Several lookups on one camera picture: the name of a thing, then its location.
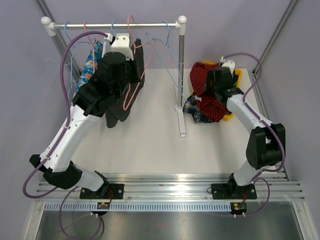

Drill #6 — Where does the blue floral skirt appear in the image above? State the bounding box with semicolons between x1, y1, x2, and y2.
75;41;103;92

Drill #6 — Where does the red dotted skirt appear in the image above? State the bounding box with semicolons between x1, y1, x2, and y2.
189;62;230;123

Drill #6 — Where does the dark grey dotted skirt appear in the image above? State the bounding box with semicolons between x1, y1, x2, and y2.
105;38;145;129

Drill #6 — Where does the plaid skirt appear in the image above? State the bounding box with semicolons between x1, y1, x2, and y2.
182;93;212;124

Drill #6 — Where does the pink hanger of white skirt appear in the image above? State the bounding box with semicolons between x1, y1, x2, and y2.
82;21;106;63

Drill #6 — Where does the pink hanger of red skirt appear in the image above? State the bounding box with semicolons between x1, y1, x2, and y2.
122;14;159;111

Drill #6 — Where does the blue hanger of plaid skirt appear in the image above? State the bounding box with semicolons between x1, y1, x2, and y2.
145;20;185;100

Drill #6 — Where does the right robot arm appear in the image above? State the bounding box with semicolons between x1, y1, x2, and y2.
204;66;286;200

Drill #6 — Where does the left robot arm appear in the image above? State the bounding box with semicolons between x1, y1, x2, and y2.
29;51;145;199

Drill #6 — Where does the yellow plastic bin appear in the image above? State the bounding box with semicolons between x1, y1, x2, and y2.
203;61;243;121

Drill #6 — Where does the silver clothes rack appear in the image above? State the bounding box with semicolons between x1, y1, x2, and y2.
41;15;187;138

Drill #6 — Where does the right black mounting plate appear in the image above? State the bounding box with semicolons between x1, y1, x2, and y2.
211;183;257;200

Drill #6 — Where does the black mounting plate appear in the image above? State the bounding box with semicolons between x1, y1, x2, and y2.
79;183;125;200
211;183;257;200

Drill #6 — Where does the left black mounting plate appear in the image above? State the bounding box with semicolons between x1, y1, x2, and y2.
79;183;125;200

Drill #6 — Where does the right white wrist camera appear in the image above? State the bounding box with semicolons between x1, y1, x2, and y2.
219;56;236;74

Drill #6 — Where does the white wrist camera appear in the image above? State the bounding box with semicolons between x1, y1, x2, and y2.
102;33;134;60
219;56;236;74

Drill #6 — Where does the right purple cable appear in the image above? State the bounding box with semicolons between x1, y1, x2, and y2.
223;52;286;183

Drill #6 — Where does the purple cable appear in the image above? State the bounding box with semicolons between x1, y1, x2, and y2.
223;52;286;183
22;30;112;200

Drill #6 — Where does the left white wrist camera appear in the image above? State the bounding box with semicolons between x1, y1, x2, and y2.
102;33;134;60

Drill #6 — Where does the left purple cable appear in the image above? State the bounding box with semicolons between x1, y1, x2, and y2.
22;30;112;200

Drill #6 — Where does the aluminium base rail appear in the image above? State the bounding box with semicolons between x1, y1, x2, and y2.
37;172;307;203

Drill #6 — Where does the white slotted cable duct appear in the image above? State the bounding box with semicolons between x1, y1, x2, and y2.
44;201;231;212

